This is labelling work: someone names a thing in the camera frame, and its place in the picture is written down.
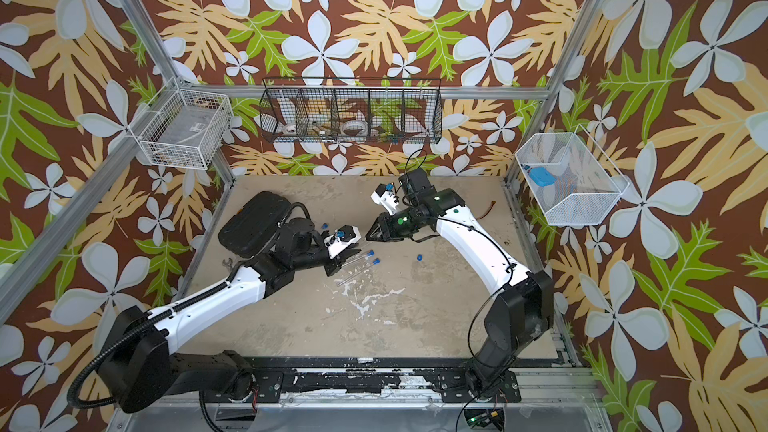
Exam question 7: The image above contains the clear test tube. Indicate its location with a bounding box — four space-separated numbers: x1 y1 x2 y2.
342 251 377 270
335 264 376 287

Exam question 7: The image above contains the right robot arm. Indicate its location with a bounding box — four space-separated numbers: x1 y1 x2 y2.
366 169 554 397

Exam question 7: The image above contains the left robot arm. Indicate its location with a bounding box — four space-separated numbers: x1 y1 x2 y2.
66 218 361 413

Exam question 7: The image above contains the black tool case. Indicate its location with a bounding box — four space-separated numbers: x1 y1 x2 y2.
218 191 291 258

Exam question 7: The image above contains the blue item in basket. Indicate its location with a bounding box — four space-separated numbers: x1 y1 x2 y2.
528 167 556 187

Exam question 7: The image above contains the white mesh basket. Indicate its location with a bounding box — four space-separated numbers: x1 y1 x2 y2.
515 128 630 228

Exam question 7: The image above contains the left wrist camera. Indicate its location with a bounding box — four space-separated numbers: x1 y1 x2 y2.
323 225 361 259

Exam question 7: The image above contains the black wire basket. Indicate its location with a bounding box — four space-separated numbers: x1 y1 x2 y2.
256 78 444 145

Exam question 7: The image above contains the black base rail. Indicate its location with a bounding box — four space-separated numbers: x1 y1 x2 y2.
242 357 521 406

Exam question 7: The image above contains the white wire basket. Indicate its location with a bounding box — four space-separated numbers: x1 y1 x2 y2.
135 89 233 170

